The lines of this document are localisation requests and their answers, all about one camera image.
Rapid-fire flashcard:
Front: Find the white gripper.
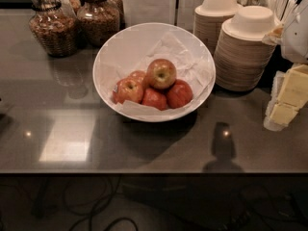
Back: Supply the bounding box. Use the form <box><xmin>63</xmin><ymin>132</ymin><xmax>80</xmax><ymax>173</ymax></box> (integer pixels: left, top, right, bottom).
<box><xmin>262</xmin><ymin>0</ymin><xmax>308</xmax><ymax>131</ymax></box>

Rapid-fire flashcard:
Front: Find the right red apple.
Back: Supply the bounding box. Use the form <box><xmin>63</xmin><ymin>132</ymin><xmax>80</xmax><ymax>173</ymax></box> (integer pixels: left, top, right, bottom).
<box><xmin>166</xmin><ymin>79</ymin><xmax>193</xmax><ymax>109</ymax></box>

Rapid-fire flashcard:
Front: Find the top red-yellow apple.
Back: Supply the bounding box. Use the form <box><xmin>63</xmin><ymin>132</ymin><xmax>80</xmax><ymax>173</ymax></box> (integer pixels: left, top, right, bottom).
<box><xmin>146</xmin><ymin>59</ymin><xmax>177</xmax><ymax>90</ymax></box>

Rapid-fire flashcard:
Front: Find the white bowl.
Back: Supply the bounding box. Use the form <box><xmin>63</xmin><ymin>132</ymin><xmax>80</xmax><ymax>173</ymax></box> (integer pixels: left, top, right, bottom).
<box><xmin>92</xmin><ymin>22</ymin><xmax>217</xmax><ymax>123</ymax></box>

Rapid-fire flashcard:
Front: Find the front middle red apple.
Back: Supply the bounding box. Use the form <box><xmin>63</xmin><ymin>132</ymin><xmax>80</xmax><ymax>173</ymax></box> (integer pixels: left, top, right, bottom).
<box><xmin>141</xmin><ymin>88</ymin><xmax>167</xmax><ymax>111</ymax></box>

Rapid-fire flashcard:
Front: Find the back red apple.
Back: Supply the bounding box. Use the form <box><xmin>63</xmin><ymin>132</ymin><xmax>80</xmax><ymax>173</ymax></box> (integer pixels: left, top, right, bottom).
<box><xmin>129</xmin><ymin>70</ymin><xmax>147</xmax><ymax>89</ymax></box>

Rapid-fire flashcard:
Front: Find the left red apple with sticker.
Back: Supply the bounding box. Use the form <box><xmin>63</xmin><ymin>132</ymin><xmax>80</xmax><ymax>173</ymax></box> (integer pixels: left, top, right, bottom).
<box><xmin>113</xmin><ymin>77</ymin><xmax>143</xmax><ymax>104</ymax></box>

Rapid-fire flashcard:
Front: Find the back stack of paper bowls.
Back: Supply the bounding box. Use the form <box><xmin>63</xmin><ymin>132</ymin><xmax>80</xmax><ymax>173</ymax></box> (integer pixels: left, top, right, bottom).
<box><xmin>192</xmin><ymin>0</ymin><xmax>241</xmax><ymax>54</ymax></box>

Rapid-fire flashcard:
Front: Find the white paper liner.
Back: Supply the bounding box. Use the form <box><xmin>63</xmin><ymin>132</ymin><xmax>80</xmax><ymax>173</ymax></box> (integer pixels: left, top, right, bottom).
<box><xmin>101</xmin><ymin>31</ymin><xmax>215</xmax><ymax>116</ymax></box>

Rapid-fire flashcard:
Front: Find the white napkin dispenser left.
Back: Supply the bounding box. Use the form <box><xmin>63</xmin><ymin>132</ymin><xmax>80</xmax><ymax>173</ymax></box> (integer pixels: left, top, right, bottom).
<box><xmin>123</xmin><ymin>0</ymin><xmax>176</xmax><ymax>27</ymax></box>

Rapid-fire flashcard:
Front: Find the middle glass cereal jar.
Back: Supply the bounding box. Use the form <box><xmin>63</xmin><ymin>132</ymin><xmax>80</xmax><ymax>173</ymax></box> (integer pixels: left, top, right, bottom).
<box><xmin>77</xmin><ymin>0</ymin><xmax>120</xmax><ymax>47</ymax></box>

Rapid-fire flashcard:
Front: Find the glass cereal jar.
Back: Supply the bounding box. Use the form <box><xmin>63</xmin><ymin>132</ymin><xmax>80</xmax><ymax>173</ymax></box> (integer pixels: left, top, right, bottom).
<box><xmin>29</xmin><ymin>0</ymin><xmax>78</xmax><ymax>57</ymax></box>
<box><xmin>77</xmin><ymin>0</ymin><xmax>120</xmax><ymax>47</ymax></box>

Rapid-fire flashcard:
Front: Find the left glass cereal jar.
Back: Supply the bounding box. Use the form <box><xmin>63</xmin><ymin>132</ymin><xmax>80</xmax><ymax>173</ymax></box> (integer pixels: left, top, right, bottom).
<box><xmin>29</xmin><ymin>0</ymin><xmax>78</xmax><ymax>57</ymax></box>

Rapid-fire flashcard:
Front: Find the black floor cable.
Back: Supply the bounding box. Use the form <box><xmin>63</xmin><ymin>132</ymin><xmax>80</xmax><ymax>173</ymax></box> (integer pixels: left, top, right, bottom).
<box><xmin>61</xmin><ymin>174</ymin><xmax>140</xmax><ymax>231</ymax></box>

